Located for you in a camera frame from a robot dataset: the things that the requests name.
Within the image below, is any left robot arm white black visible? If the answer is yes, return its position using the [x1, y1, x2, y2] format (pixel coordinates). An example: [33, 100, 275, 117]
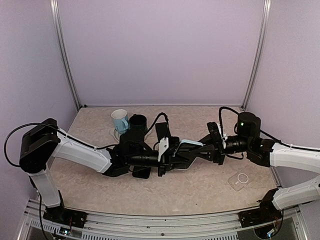
[19, 118, 203, 223]

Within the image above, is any white grey ringed plate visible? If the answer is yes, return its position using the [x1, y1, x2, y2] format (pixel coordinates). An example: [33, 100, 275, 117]
[109, 128, 122, 142]

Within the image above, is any dark green ceramic mug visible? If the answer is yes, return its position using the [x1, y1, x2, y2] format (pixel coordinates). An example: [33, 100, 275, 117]
[129, 114, 148, 134]

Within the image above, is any right aluminium frame post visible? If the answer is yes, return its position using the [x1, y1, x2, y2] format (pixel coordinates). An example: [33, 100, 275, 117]
[241, 0, 272, 111]

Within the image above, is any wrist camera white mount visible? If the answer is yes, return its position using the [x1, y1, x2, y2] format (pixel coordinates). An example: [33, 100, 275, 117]
[157, 137, 169, 162]
[217, 123, 228, 149]

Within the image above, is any clear magsafe phone case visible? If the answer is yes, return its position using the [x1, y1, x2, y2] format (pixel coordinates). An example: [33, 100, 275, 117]
[227, 166, 257, 192]

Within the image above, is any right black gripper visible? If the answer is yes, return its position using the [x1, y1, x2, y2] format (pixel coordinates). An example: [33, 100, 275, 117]
[188, 133, 252, 166]

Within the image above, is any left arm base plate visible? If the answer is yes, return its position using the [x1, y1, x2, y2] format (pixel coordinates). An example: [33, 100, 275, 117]
[43, 208, 87, 229]

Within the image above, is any light blue ceramic mug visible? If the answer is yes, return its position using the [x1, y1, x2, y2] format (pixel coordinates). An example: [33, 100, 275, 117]
[111, 109, 129, 134]

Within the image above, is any front aluminium rail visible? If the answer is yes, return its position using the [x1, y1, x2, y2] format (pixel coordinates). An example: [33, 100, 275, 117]
[17, 211, 311, 240]

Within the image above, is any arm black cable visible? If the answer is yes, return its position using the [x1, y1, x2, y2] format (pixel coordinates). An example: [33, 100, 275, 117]
[217, 106, 320, 151]
[4, 122, 58, 167]

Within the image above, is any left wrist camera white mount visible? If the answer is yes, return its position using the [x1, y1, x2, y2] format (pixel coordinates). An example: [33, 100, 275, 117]
[157, 137, 169, 162]

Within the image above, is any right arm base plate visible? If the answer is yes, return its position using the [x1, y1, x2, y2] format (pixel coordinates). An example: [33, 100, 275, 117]
[238, 208, 283, 228]

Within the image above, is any black phone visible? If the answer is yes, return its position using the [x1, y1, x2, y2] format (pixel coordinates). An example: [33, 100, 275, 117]
[155, 122, 171, 141]
[172, 142, 202, 170]

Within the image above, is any light blue phone case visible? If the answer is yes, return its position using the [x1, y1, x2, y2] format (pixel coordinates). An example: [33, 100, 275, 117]
[178, 139, 203, 161]

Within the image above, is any black phone case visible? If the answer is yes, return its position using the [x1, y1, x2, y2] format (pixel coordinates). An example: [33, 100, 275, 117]
[132, 168, 151, 179]

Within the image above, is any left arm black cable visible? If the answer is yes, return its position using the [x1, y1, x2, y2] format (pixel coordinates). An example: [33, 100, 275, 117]
[4, 122, 58, 167]

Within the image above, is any aluminium frame post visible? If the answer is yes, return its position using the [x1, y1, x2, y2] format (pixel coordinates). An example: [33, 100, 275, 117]
[50, 0, 82, 111]
[241, 0, 272, 111]

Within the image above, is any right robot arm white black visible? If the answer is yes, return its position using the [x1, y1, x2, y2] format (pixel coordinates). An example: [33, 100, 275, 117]
[180, 112, 320, 222]

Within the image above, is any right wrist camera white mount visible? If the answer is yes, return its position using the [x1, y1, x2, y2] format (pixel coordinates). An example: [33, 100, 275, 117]
[217, 123, 228, 149]

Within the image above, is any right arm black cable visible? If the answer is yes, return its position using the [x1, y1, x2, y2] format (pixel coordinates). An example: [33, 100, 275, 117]
[217, 106, 320, 151]

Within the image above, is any left aluminium frame post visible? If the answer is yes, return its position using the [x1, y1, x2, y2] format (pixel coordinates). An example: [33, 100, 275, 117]
[50, 0, 82, 111]

